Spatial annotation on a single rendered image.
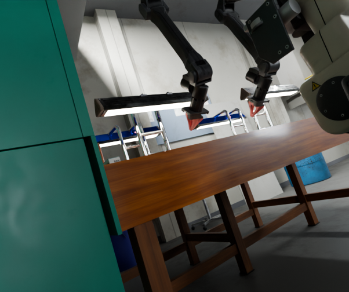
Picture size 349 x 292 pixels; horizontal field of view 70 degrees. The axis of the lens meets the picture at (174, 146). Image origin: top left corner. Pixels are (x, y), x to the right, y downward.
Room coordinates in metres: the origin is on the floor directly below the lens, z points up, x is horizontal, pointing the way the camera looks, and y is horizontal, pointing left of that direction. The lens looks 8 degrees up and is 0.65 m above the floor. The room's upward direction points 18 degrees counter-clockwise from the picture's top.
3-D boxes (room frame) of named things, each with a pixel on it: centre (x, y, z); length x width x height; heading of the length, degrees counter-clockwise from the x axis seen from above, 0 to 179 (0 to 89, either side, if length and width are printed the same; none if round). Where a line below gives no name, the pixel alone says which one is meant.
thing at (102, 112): (1.21, 0.01, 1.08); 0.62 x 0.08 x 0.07; 125
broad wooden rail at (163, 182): (1.23, -0.50, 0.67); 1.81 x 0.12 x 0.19; 125
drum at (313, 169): (4.35, -1.99, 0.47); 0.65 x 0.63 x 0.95; 30
